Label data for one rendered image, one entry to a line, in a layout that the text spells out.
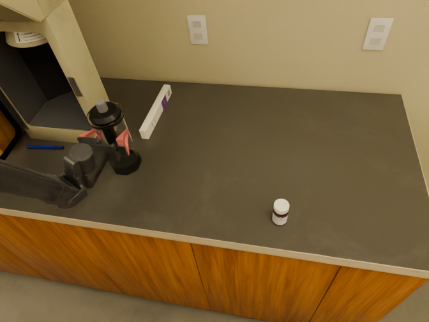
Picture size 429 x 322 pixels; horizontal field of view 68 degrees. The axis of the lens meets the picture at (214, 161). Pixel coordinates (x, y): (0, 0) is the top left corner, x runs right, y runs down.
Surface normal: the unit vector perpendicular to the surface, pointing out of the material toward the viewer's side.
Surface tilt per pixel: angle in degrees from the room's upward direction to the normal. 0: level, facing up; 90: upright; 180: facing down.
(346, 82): 90
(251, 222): 0
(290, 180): 0
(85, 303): 0
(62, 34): 90
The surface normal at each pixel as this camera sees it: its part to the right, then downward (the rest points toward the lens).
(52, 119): -0.07, -0.64
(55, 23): 0.98, 0.10
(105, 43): -0.19, 0.76
